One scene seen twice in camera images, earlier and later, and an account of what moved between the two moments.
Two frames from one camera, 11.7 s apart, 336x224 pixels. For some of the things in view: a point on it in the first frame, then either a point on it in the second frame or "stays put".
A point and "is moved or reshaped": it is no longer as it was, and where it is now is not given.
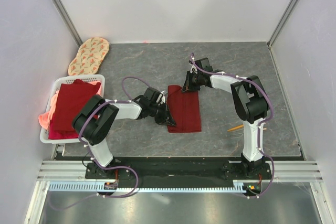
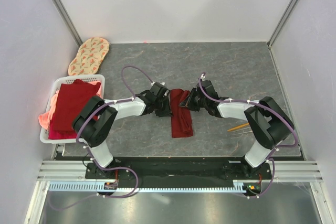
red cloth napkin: x=184 y=107 is moved or reshaped
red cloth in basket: x=71 y=97 stays put
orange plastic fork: x=234 y=128 stays put
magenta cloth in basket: x=54 y=135 stays put
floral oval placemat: x=89 y=56 stays put
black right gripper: x=188 y=86 → x=188 y=103
